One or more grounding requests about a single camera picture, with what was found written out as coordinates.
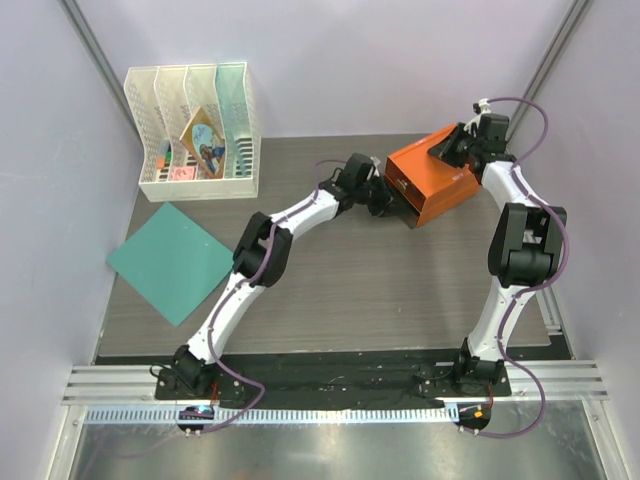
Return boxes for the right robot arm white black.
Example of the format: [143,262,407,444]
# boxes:
[429,102,567,395]

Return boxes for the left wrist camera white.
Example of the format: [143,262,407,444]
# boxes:
[371,157,383,177]

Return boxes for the illustrated book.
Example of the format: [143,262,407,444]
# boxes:
[180,106,226,179]

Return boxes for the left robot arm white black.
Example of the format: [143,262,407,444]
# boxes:
[168,153,394,399]

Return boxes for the pink sticky note pad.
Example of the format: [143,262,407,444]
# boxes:
[171,166,197,182]

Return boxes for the aluminium rail frame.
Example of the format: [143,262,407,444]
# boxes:
[48,350,634,479]

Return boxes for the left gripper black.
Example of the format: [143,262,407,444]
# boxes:
[353,173,408,218]

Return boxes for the clear drawer gold knob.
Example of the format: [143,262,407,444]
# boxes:
[392,196,420,229]

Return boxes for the teal folder in organizer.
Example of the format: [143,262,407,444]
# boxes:
[215,63,254,178]

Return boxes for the orange green markers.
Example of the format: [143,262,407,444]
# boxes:
[156,140,172,170]

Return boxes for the white mesh file organizer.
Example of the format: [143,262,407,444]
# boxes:
[124,62,261,202]

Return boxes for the orange drawer box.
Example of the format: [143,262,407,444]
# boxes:
[384,124,481,228]

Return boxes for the teal cutting mat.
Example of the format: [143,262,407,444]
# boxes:
[107,203,232,327]

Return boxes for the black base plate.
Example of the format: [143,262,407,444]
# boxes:
[154,349,512,410]

